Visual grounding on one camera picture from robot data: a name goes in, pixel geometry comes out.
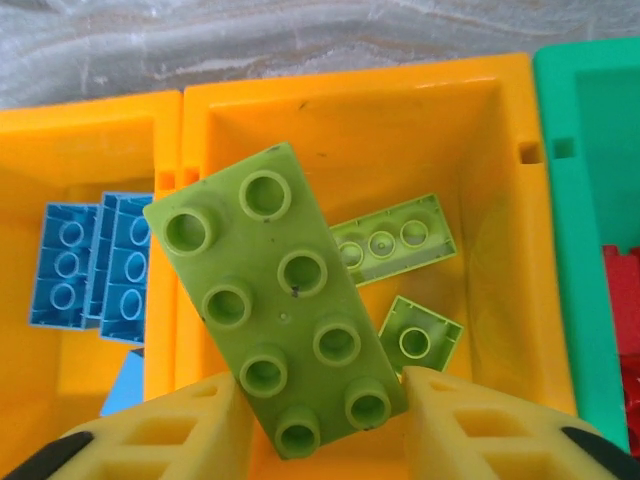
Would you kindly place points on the blue lego brick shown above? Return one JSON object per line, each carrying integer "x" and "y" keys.
{"x": 62, "y": 270}
{"x": 122, "y": 385}
{"x": 125, "y": 270}

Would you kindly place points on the orange plastic bin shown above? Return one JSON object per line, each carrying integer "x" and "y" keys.
{"x": 30, "y": 150}
{"x": 450, "y": 150}

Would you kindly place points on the small square lime lego brick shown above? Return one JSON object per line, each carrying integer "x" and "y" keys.
{"x": 420, "y": 340}

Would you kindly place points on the lime green lego plate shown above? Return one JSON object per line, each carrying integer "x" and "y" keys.
{"x": 270, "y": 280}

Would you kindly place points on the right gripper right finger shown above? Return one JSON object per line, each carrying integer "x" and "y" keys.
{"x": 500, "y": 440}

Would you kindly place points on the lime green lego brick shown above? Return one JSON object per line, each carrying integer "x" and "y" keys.
{"x": 390, "y": 245}

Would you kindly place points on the red lego brick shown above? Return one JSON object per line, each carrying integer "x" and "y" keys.
{"x": 632, "y": 395}
{"x": 622, "y": 285}

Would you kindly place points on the green plastic bin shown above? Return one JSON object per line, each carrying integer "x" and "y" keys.
{"x": 570, "y": 250}

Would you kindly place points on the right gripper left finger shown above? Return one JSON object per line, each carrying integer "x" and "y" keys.
{"x": 150, "y": 440}

